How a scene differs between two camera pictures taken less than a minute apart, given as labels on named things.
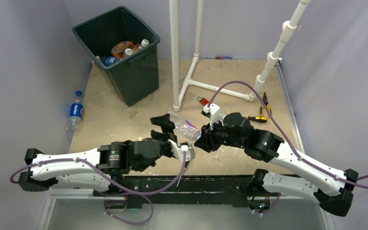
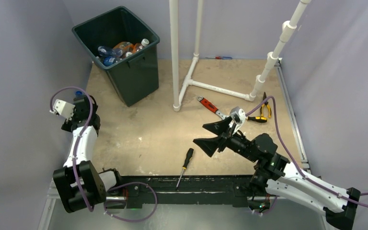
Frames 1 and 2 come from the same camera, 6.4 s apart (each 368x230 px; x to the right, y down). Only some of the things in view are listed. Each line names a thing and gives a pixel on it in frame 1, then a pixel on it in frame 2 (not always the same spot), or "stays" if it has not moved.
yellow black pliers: [262, 107] stays
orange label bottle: [122, 49] stays
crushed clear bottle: [186, 128] to [104, 51]
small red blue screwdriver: [221, 57] stays
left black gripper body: [162, 138] to [67, 125]
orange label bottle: [137, 46] stays
